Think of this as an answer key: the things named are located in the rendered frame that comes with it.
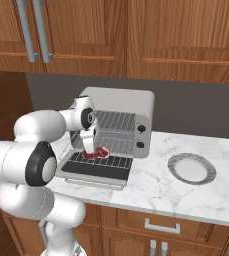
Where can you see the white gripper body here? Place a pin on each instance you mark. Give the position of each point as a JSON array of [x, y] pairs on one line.
[[89, 144]]

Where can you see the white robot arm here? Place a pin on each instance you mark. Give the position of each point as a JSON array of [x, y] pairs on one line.
[[22, 163]]

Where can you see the red raw steak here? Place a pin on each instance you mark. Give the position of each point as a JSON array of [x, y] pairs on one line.
[[101, 153]]

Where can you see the toaster oven door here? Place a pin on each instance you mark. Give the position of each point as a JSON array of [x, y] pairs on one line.
[[96, 171]]

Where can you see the black toaster oven knob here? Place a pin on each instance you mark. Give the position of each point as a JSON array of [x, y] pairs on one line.
[[140, 144], [141, 128]]

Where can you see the silver toaster oven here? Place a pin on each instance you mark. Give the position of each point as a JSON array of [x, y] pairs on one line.
[[126, 100]]

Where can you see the wooden base cupboard door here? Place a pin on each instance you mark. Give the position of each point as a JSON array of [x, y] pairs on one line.
[[126, 245], [192, 249], [92, 233]]

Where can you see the grey rimmed white plate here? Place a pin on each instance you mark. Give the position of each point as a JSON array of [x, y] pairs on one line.
[[192, 168]]

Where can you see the wooden drawer front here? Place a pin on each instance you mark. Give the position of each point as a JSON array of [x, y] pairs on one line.
[[192, 226]]

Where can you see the wooden wall cupboard door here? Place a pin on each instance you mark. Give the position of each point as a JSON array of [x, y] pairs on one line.
[[186, 33], [86, 33], [2, 30]]

